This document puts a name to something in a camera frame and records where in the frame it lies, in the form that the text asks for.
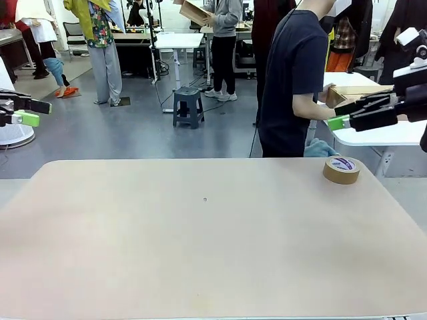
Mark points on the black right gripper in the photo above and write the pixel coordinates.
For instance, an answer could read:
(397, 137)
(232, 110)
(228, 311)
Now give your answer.
(412, 93)

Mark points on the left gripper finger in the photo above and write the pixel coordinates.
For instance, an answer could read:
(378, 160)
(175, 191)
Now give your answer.
(28, 119)
(30, 104)

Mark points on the shallow cardboard box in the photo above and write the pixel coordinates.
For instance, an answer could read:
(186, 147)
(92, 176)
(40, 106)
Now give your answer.
(193, 11)

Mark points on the person's right forearm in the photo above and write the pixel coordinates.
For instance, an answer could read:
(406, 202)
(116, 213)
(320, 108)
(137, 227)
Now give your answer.
(310, 108)

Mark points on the person's left hand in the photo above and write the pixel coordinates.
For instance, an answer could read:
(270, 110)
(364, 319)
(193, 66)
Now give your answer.
(327, 91)

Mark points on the white cylindrical air purifier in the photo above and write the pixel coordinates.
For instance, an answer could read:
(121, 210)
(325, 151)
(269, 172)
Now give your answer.
(13, 133)

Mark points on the white side table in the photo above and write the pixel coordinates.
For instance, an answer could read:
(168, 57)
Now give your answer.
(367, 136)

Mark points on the orange slippers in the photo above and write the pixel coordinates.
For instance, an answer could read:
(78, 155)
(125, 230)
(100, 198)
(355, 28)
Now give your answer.
(66, 91)

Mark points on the teal blue cloth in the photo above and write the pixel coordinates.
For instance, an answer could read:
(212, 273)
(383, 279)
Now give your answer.
(318, 148)

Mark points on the brown packing tape roll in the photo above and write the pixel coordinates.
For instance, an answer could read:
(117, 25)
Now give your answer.
(340, 175)

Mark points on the grey metal table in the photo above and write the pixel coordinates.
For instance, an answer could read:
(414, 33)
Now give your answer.
(13, 33)

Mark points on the mannequin cream top blue trousers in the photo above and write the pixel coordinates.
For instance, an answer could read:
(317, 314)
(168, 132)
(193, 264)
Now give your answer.
(45, 31)

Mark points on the mannequin plaid shirt orange trousers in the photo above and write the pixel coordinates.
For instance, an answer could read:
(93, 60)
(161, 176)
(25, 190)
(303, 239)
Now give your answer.
(343, 36)

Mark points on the person in navy t-shirt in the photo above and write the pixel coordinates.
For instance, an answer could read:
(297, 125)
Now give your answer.
(290, 66)

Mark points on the black office chair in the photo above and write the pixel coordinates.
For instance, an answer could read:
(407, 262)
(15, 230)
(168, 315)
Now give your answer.
(75, 31)

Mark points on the black floor socket plate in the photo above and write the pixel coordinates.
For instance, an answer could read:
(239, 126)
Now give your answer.
(121, 101)

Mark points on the person in red top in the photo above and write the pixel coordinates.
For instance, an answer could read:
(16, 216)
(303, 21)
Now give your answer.
(6, 13)

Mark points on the mannequin yellow jacket floral shirt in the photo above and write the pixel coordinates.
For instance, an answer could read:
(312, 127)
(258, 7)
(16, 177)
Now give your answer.
(100, 40)

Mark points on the white face mask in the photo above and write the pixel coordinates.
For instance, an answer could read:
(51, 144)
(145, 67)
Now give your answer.
(342, 6)

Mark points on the mannequin in maroon dress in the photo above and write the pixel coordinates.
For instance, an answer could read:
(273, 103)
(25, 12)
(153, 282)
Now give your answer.
(263, 33)

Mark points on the wooden top workbench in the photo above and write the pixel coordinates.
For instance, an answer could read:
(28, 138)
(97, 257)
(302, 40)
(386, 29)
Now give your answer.
(133, 36)

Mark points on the black tripod stand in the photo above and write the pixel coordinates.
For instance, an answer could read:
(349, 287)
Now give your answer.
(153, 50)

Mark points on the computer monitor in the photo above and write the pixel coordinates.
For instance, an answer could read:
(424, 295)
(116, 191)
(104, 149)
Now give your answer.
(247, 10)

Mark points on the grey plastic stool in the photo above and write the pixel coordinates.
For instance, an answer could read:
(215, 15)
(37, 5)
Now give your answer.
(187, 96)

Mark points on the person in grey hoodie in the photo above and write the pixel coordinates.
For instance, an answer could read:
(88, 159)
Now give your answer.
(225, 20)

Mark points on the white height adjustable desk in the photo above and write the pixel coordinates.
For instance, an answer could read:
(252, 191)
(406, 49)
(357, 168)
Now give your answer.
(180, 40)

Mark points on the small black stool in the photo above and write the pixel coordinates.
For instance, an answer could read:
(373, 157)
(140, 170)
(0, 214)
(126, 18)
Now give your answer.
(199, 55)

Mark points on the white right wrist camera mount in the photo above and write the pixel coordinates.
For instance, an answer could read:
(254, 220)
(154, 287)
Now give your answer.
(408, 38)

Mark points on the grey frame work table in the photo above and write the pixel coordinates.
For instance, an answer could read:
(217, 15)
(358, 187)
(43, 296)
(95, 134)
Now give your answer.
(245, 31)

